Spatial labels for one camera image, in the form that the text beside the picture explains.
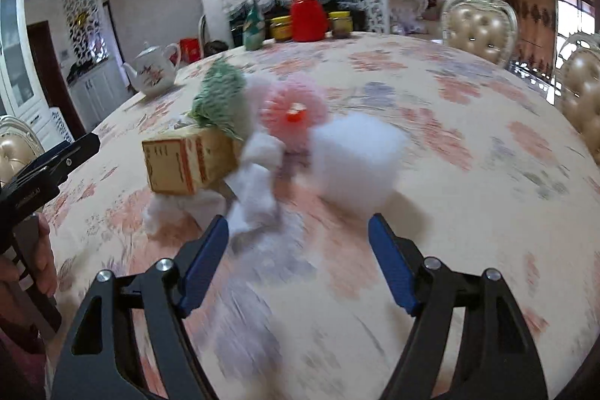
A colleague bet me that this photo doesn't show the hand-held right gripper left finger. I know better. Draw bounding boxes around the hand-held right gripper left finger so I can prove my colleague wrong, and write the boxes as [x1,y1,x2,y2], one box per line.
[49,215,230,400]

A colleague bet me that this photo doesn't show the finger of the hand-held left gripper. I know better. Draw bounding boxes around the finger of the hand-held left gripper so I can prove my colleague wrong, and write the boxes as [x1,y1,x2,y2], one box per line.
[19,133,101,191]

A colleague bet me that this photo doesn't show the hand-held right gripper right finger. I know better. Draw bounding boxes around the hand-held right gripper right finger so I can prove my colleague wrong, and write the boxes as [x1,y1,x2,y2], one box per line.
[368,213,549,400]

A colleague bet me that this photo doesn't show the white tissue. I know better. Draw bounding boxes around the white tissue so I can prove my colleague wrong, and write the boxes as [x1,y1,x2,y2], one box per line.
[224,130,286,237]

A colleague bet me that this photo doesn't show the yellow cardboard box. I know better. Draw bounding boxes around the yellow cardboard box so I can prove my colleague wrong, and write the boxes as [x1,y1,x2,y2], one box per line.
[142,126,245,195]

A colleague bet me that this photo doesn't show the white foam block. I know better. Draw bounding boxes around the white foam block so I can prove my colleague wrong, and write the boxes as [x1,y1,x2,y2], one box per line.
[309,116,411,206]

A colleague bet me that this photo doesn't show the green white woven cloth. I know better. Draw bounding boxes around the green white woven cloth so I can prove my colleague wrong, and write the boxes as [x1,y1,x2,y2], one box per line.
[190,57,249,141]

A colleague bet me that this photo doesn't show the person's left forearm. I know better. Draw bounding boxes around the person's left forearm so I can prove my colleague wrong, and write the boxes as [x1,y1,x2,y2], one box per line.
[0,283,52,400]

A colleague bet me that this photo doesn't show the person's left hand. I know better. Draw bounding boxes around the person's left hand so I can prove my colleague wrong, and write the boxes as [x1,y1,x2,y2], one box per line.
[0,213,59,298]

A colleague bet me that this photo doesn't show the gold tufted ornate chair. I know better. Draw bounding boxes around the gold tufted ornate chair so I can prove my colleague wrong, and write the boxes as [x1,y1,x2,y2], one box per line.
[441,0,519,68]
[0,115,48,190]
[555,32,600,166]

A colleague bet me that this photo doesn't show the white kitchen cabinet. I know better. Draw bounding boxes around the white kitchen cabinet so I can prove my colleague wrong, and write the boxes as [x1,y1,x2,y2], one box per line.
[70,58,129,129]

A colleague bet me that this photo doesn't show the brown wooden door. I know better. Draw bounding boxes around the brown wooden door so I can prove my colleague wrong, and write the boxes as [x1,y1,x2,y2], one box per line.
[28,20,87,138]

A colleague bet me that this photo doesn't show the white glass display cabinet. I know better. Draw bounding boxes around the white glass display cabinet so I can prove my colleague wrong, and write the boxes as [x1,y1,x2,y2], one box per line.
[0,0,48,115]

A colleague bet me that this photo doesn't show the white floral teapot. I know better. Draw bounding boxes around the white floral teapot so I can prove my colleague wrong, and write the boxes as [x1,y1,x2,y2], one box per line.
[123,41,183,96]

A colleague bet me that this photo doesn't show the floral tablecloth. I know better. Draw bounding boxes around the floral tablecloth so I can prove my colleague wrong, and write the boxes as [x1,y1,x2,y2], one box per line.
[44,32,600,400]

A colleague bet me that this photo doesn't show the red box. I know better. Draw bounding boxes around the red box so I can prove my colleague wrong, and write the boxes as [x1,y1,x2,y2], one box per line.
[179,37,200,64]

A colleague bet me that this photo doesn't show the green glass bottle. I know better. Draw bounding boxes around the green glass bottle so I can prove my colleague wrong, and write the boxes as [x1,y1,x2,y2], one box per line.
[244,0,266,51]

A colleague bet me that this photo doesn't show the yellow-lidded jar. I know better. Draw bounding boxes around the yellow-lidded jar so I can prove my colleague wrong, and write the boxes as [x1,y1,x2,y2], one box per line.
[328,11,353,39]
[270,16,294,42]

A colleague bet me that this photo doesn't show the dark wooden sideboard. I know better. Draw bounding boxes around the dark wooden sideboard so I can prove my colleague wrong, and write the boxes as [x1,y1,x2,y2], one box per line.
[222,0,371,49]

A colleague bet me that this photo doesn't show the cream patterned sofa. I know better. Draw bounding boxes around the cream patterned sofa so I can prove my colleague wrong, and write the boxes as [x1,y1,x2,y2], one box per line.
[389,0,446,35]

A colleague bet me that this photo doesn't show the red thermos jug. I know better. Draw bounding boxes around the red thermos jug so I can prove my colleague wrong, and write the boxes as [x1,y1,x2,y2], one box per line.
[289,0,328,42]

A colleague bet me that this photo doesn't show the brown curtain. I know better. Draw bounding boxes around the brown curtain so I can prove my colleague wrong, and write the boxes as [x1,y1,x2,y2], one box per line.
[499,0,556,63]

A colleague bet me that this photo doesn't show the window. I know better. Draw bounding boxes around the window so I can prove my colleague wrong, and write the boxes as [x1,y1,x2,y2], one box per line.
[555,0,598,63]

